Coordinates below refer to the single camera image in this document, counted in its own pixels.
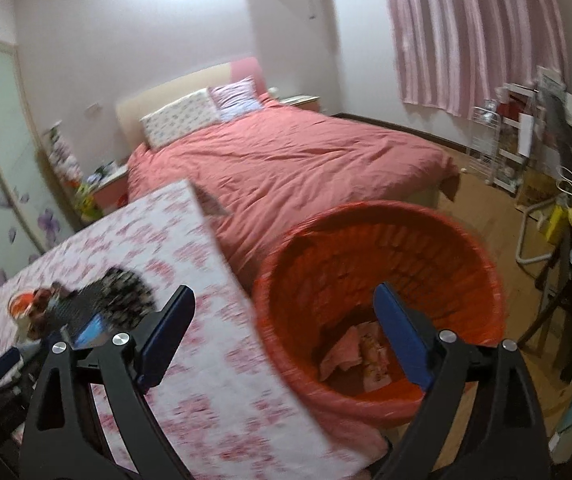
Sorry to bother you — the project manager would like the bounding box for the brown striped scrunchie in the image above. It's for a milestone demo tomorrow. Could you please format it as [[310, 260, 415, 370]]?
[[26, 282, 70, 340]]

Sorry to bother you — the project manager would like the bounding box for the black dotted scrunchie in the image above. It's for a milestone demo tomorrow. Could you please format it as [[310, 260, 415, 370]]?
[[72, 266, 156, 330]]

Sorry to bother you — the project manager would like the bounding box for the orange paper cup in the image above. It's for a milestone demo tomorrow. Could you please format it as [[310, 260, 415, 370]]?
[[8, 292, 40, 332]]

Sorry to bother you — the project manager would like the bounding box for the blue tissue pack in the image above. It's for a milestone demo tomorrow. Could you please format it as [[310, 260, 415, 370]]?
[[66, 314, 110, 350]]

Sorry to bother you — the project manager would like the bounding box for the trash in basket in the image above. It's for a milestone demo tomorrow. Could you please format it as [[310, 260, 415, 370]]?
[[318, 322, 392, 396]]

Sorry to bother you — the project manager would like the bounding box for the floral pink tablecloth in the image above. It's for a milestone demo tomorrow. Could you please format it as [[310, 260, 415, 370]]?
[[0, 181, 386, 479]]

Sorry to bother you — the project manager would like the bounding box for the sliding wardrobe with flowers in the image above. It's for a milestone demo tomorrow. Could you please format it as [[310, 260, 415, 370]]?
[[0, 42, 78, 286]]

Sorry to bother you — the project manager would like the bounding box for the orange plastic basket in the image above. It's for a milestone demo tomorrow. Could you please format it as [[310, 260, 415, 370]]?
[[253, 200, 505, 428]]

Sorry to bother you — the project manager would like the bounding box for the pink left nightstand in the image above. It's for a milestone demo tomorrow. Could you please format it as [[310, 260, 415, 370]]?
[[92, 164, 128, 216]]

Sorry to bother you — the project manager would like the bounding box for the plush toy tower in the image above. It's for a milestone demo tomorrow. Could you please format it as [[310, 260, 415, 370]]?
[[44, 122, 102, 226]]

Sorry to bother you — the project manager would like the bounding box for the beige pink headboard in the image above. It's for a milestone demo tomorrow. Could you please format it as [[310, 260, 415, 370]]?
[[115, 58, 267, 152]]

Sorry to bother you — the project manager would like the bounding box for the salmon pink duvet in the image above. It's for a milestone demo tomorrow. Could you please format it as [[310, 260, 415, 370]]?
[[127, 98, 460, 290]]

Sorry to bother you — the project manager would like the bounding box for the floral white pillow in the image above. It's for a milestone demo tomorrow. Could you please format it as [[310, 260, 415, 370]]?
[[140, 88, 221, 151]]

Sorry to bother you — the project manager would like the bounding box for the right nightstand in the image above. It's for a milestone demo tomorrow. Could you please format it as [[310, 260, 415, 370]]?
[[279, 94, 321, 113]]

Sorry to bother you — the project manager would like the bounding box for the striped pink pillow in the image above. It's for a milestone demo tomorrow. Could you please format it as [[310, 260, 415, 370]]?
[[209, 77, 262, 122]]

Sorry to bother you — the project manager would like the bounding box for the pink curtain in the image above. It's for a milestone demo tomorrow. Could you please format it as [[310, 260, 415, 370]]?
[[388, 0, 569, 117]]

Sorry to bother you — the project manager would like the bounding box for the white wire rack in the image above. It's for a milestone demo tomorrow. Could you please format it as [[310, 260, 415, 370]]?
[[466, 106, 502, 185]]

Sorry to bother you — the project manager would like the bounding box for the wall socket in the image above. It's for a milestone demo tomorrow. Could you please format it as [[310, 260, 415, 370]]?
[[85, 103, 102, 115]]

